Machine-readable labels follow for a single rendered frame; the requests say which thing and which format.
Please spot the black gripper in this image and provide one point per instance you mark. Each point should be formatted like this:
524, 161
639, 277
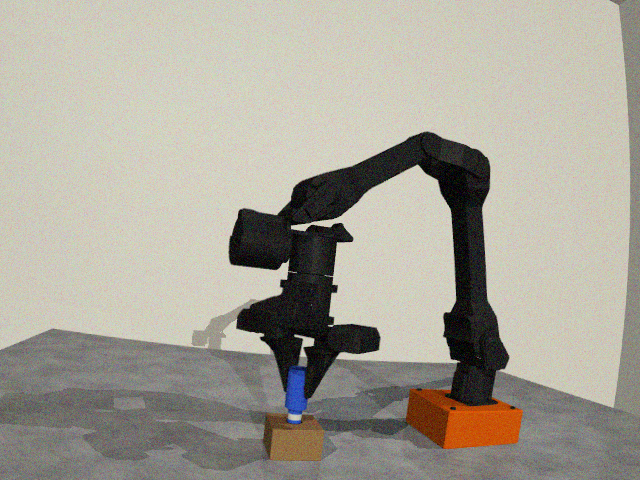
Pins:
328, 341

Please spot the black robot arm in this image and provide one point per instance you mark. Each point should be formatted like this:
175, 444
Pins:
265, 241

